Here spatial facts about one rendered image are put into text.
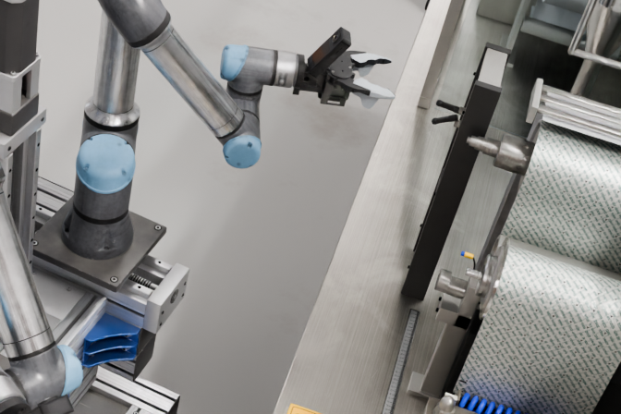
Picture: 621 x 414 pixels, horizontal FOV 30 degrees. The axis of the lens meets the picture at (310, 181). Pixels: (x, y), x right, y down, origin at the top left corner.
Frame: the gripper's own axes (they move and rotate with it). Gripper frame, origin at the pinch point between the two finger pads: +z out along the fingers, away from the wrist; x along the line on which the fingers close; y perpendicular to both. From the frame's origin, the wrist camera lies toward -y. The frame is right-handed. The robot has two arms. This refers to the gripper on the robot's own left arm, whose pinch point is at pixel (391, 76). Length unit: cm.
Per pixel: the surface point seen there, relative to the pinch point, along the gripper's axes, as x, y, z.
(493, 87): 26.8, -24.2, 10.6
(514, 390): 70, 7, 18
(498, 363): 68, 2, 14
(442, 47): -35.8, 20.0, 21.2
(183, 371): -5, 126, -28
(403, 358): 52, 27, 5
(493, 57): 16.9, -22.7, 12.3
